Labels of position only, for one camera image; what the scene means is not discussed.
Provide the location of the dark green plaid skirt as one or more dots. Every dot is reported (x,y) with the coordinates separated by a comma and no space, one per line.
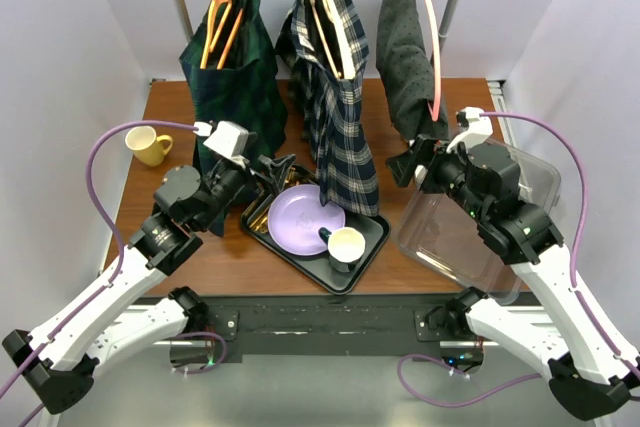
(245,90)

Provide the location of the yellow mug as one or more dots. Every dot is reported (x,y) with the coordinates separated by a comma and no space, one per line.
(147,146)

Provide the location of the pink hanger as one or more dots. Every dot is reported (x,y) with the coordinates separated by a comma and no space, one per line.
(435,105)

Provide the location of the orange hanger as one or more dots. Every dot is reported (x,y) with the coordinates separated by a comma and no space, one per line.
(217,15)

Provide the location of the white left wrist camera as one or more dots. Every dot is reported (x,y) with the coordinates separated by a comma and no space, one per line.
(226,139)

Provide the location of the black tray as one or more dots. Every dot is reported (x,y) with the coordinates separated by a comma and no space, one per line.
(375,230)

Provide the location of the beige hanger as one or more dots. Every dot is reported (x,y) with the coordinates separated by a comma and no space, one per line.
(332,34)

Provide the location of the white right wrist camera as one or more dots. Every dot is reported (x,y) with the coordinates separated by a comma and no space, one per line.
(475,129)

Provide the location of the navy white plaid skirt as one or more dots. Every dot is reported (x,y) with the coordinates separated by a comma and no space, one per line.
(331,108)

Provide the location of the clear plastic bin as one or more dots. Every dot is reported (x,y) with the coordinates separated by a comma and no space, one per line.
(465,237)

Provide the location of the grey dotted skirt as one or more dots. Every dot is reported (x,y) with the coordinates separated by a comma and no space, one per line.
(406,72)

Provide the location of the gold cutlery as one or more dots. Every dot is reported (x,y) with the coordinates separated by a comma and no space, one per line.
(260,224)

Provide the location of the purple plate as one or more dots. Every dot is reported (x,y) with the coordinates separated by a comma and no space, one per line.
(295,217)

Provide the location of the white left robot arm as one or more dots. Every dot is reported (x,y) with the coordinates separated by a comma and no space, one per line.
(62,358)

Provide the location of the dark green cream mug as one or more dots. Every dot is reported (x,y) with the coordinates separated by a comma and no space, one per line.
(346,246)

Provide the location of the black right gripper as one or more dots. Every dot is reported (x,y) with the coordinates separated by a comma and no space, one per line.
(424,148)

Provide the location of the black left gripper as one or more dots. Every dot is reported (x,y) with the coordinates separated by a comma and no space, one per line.
(254,179)

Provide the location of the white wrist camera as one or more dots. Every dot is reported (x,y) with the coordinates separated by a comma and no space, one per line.
(226,139)
(475,129)

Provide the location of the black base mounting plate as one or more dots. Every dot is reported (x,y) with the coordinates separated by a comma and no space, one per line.
(353,325)

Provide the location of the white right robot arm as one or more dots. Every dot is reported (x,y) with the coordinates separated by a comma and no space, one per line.
(589,369)

